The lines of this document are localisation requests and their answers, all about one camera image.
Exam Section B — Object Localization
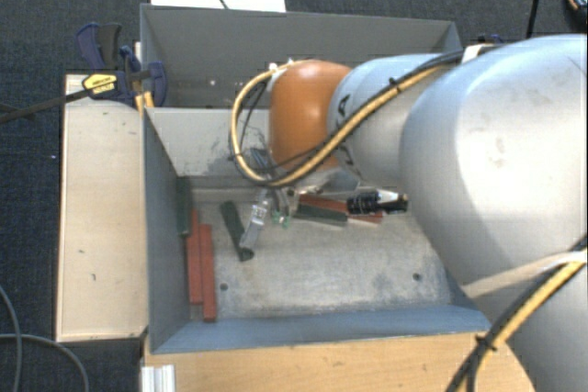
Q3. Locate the red-brown flat block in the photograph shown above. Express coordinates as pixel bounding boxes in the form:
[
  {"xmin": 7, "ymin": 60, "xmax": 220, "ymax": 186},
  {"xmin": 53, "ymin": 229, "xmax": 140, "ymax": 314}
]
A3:
[
  {"xmin": 198, "ymin": 223, "xmax": 219, "ymax": 323},
  {"xmin": 297, "ymin": 193, "xmax": 346, "ymax": 215},
  {"xmin": 346, "ymin": 210, "xmax": 384, "ymax": 225},
  {"xmin": 185, "ymin": 207, "xmax": 204, "ymax": 307}
]

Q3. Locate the pale wood flat board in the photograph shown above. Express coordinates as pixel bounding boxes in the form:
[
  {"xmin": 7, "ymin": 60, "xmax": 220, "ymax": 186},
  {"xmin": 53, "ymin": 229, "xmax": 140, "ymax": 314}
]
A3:
[{"xmin": 54, "ymin": 73, "xmax": 151, "ymax": 343}]

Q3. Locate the dark green flat block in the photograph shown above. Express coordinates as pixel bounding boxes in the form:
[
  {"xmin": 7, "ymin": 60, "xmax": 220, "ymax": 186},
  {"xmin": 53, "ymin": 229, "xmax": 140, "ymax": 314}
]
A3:
[
  {"xmin": 175, "ymin": 177, "xmax": 194, "ymax": 238},
  {"xmin": 292, "ymin": 203, "xmax": 349, "ymax": 228},
  {"xmin": 219, "ymin": 200, "xmax": 255, "ymax": 263}
]

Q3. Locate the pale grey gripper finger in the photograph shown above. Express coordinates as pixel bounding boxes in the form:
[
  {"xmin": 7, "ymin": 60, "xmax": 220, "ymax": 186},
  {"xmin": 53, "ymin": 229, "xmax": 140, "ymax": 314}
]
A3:
[{"xmin": 238, "ymin": 189, "xmax": 270, "ymax": 252}]

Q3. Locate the black cylinder on white bracket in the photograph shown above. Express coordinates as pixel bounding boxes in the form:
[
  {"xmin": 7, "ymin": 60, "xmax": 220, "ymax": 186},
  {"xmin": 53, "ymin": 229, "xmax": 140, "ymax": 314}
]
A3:
[{"xmin": 345, "ymin": 189, "xmax": 410, "ymax": 217}]

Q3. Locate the grey metal bin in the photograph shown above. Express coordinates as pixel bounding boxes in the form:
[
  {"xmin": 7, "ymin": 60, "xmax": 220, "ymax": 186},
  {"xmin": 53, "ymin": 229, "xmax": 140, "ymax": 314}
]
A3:
[{"xmin": 139, "ymin": 3, "xmax": 492, "ymax": 355}]

